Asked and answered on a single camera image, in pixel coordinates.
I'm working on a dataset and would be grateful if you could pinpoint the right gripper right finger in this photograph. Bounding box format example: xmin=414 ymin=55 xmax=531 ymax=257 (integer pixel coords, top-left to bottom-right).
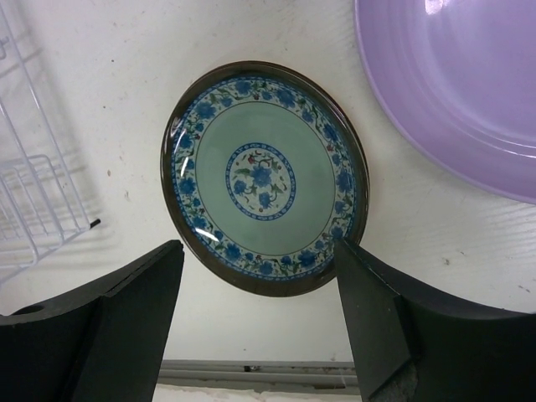
xmin=334 ymin=240 xmax=535 ymax=401

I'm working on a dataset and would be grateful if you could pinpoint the lilac purple plate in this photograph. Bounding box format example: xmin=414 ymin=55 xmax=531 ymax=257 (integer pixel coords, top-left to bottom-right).
xmin=354 ymin=1 xmax=535 ymax=203

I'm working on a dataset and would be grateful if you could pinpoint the blue floral green plate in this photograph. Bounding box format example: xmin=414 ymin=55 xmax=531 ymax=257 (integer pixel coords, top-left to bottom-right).
xmin=160 ymin=60 xmax=370 ymax=297

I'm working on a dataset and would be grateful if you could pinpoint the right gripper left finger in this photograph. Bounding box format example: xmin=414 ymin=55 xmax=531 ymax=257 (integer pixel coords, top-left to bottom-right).
xmin=1 ymin=240 xmax=184 ymax=401

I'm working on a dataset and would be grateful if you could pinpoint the white wire dish rack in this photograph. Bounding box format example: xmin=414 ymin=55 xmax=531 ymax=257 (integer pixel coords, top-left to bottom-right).
xmin=1 ymin=1 xmax=101 ymax=281

